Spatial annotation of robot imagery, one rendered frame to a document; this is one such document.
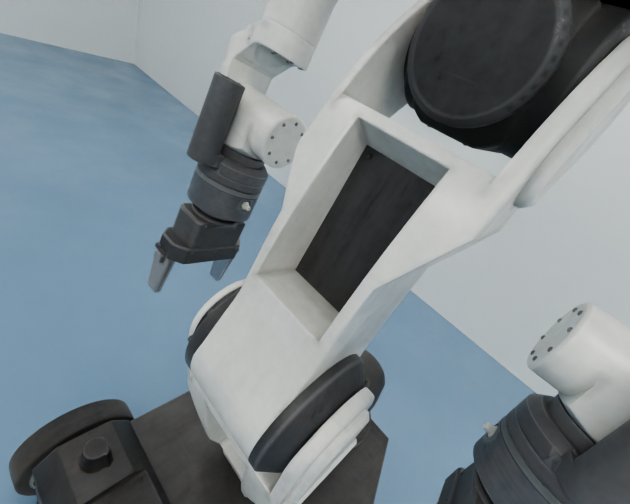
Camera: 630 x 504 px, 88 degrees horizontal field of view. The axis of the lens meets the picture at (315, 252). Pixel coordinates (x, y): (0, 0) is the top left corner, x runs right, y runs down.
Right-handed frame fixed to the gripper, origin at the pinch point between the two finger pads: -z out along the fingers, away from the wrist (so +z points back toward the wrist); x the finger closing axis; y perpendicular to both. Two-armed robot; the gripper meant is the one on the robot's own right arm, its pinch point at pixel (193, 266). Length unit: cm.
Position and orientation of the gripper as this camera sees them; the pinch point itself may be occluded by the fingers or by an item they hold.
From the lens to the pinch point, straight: 52.6
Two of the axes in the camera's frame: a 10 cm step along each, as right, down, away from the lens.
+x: -5.4, 0.7, -8.4
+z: 4.7, -8.0, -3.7
